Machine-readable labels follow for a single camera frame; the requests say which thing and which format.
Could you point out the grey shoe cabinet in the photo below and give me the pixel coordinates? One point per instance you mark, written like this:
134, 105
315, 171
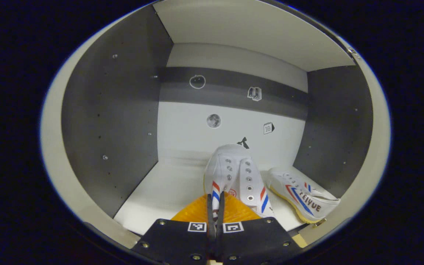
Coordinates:
116, 110

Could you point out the grey shelf board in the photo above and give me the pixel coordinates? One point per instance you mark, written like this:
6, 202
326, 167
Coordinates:
252, 25

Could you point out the white canvas shoe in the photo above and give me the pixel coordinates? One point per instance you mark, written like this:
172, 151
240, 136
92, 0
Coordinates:
307, 198
237, 165

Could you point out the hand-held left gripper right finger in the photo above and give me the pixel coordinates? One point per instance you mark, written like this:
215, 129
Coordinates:
256, 239

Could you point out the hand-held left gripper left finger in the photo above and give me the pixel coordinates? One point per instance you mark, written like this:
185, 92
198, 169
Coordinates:
175, 239

